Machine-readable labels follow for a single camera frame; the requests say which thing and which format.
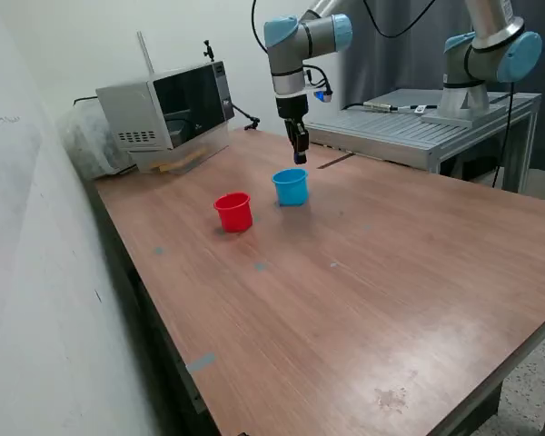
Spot silver microwave oven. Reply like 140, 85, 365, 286
94, 61, 235, 154

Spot red plastic cup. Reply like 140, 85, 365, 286
213, 192, 254, 234

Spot metal robot mounting plate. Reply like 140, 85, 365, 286
421, 102, 505, 128

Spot wrist camera with white bracket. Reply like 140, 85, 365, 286
306, 81, 335, 104

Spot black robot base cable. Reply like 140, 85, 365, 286
342, 102, 440, 114

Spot blue plastic cup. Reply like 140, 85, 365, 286
271, 167, 310, 208

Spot long blue-grey tape strip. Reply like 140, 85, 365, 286
185, 352, 218, 374

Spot white thin rod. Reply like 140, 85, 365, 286
136, 30, 156, 76

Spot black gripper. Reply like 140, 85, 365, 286
274, 93, 311, 165

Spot light wooden sticks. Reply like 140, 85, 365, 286
150, 148, 209, 173

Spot crumpled clear plastic bag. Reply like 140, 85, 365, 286
56, 102, 135, 181

